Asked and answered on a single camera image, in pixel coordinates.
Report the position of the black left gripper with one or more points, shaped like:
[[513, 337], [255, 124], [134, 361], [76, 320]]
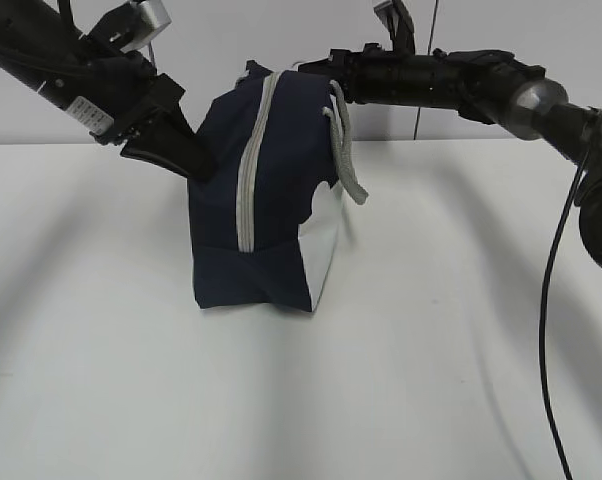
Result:
[[124, 97]]

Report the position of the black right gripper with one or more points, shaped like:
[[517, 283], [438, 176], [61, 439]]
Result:
[[378, 76]]

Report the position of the navy blue lunch bag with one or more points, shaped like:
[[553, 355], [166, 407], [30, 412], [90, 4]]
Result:
[[264, 228]]

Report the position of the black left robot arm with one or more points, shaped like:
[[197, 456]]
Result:
[[37, 41]]

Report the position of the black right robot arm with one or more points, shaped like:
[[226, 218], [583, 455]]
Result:
[[486, 86]]

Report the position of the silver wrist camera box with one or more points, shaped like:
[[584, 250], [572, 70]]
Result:
[[395, 17], [131, 26]]

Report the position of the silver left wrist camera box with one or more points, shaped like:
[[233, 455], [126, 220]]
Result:
[[131, 26]]

